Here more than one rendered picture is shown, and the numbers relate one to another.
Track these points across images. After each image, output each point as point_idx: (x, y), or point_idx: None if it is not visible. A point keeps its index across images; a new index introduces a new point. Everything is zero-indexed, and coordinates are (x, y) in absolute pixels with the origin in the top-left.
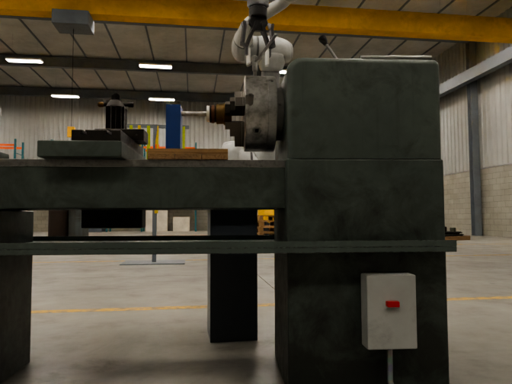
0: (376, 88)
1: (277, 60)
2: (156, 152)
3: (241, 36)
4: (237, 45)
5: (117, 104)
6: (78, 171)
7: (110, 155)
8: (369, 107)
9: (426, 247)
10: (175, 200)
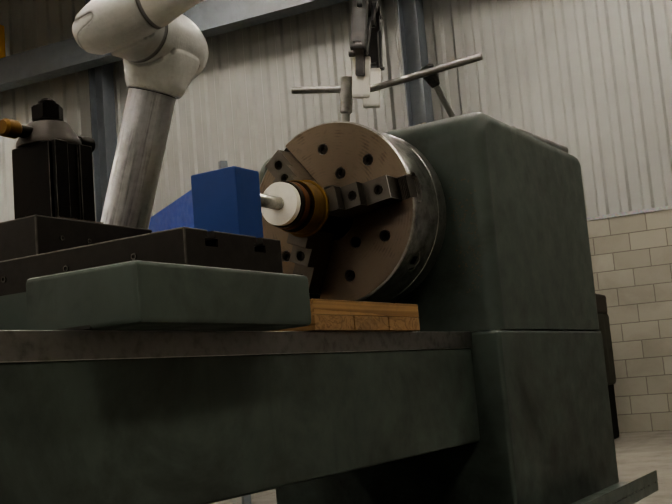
0: (549, 196)
1: (190, 73)
2: (327, 312)
3: (353, 27)
4: (146, 15)
5: (78, 138)
6: (177, 373)
7: (294, 321)
8: (549, 229)
9: (644, 489)
10: (356, 445)
